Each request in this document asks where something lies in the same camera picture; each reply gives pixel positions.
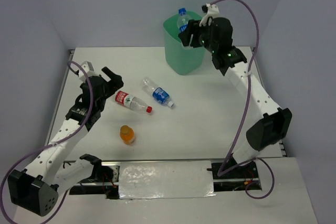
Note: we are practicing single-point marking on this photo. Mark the orange juice bottle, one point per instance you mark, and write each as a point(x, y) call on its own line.
point(127, 135)

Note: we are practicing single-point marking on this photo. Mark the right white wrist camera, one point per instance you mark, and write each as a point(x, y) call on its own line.
point(209, 10)

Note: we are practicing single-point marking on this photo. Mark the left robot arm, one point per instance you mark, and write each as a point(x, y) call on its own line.
point(37, 187)

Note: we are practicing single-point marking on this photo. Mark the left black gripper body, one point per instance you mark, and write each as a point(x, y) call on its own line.
point(103, 100)

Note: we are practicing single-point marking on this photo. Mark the green plastic bin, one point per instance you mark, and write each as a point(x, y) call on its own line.
point(181, 59)

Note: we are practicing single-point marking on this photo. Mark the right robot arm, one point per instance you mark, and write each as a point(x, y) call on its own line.
point(274, 123)

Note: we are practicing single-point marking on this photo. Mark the metal base rail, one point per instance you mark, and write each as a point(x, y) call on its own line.
point(107, 184)

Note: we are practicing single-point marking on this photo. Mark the clear bottle red label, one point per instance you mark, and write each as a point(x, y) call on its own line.
point(131, 102)

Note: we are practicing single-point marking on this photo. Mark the silver tape panel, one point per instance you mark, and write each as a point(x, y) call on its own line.
point(166, 180)

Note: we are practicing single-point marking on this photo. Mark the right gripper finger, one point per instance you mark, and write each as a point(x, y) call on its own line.
point(194, 27)
point(186, 37)

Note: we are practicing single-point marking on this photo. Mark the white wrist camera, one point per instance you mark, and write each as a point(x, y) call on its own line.
point(88, 69)
point(209, 10)

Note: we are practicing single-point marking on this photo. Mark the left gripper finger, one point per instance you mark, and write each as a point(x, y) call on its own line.
point(110, 74)
point(114, 85)

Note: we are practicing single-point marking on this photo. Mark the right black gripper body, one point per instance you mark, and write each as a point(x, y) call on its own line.
point(205, 40)

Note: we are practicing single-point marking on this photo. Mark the clear bottle blue label white cap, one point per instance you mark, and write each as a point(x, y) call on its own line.
point(157, 93)

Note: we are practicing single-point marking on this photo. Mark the small bottle blue cap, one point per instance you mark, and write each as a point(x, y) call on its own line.
point(182, 21)

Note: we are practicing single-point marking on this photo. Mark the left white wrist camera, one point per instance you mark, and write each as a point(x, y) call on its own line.
point(88, 69)

